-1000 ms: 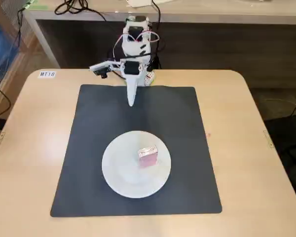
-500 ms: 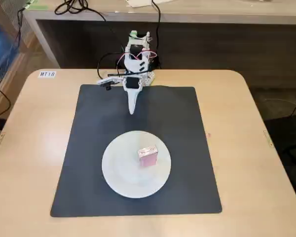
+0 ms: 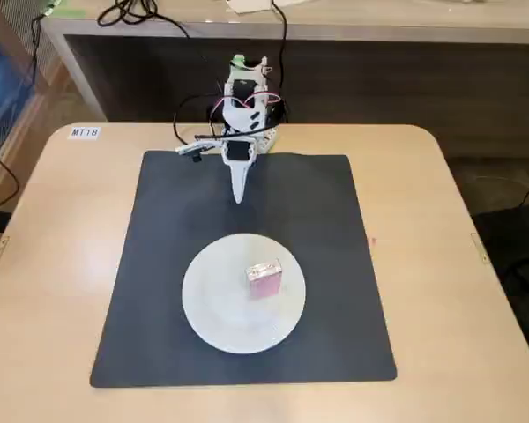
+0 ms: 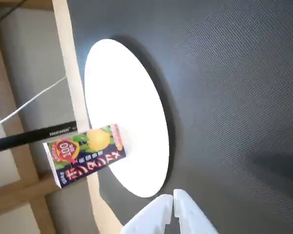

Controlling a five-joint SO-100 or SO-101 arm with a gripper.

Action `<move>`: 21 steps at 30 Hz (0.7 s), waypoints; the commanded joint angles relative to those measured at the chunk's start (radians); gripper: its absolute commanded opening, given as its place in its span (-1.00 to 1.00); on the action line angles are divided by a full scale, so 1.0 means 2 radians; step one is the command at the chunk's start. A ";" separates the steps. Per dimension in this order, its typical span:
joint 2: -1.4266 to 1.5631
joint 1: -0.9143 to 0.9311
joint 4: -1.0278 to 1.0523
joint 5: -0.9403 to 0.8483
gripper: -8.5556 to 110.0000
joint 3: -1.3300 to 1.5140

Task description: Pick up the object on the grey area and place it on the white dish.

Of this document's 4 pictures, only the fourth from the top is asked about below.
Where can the black tripod pole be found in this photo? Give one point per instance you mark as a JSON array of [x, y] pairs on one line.
[[27, 137]]

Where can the small juice carton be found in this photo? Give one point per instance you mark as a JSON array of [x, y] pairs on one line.
[[88, 153]]

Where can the dark grey square mat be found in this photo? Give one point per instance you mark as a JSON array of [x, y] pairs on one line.
[[234, 109]]

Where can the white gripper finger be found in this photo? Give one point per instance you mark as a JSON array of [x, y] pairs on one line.
[[151, 217], [190, 214]]

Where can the white round dish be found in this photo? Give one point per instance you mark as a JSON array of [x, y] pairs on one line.
[[124, 97]]

